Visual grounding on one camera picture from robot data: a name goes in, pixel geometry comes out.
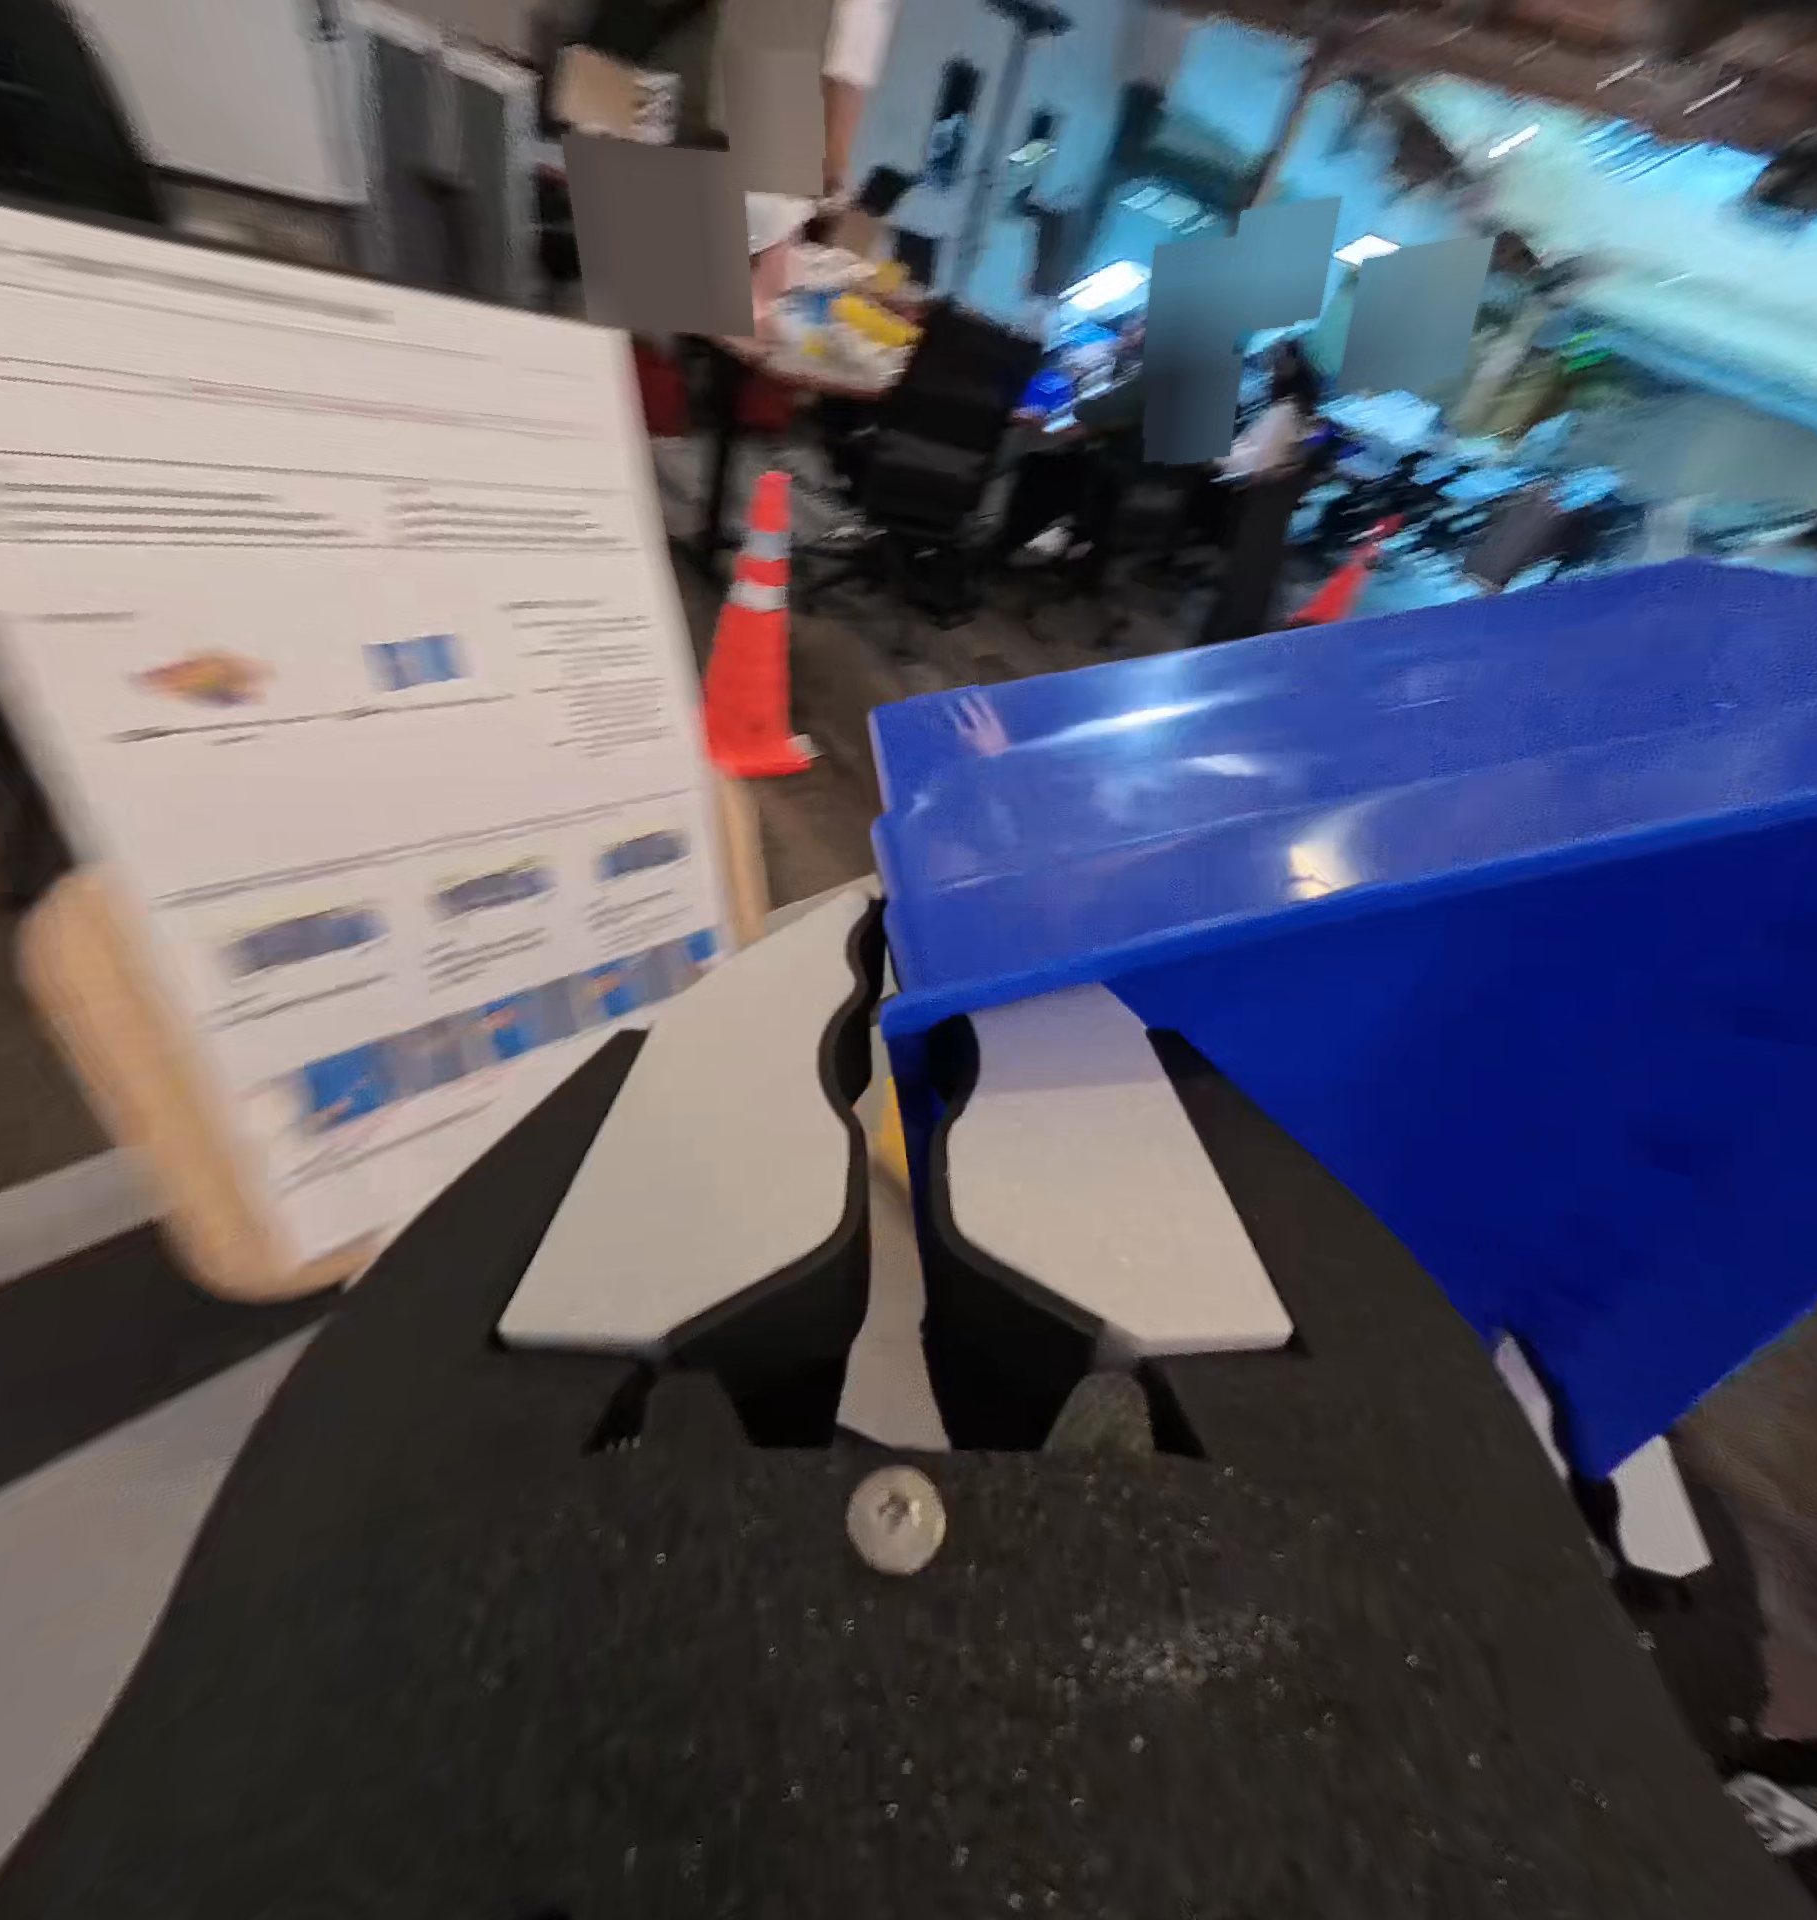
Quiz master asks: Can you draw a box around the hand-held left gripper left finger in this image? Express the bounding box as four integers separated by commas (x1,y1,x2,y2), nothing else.
500,891,871,1448

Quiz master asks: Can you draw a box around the orange traffic cone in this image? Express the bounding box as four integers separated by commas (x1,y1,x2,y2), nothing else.
1292,518,1404,629
698,468,817,784

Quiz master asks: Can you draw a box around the black office chair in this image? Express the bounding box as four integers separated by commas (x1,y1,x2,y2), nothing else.
848,300,1046,626

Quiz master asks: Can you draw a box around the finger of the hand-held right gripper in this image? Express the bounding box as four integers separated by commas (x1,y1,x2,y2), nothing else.
1604,1434,1715,1580

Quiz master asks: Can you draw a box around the printed instruction sheet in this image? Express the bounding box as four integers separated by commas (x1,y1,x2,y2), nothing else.
0,194,729,1262

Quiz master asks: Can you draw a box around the blue plastic bin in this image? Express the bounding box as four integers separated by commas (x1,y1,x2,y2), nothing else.
866,558,1817,1484

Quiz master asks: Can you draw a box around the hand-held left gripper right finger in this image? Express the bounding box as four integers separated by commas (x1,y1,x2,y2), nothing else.
924,982,1296,1453

